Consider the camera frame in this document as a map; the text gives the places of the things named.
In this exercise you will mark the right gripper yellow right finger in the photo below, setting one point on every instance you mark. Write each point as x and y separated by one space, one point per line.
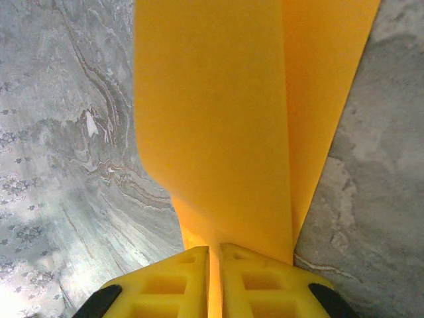
271 291

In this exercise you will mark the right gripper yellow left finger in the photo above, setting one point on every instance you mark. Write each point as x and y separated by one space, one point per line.
165 291

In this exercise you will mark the yellow paper sheet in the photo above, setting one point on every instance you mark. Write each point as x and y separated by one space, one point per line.
212 132

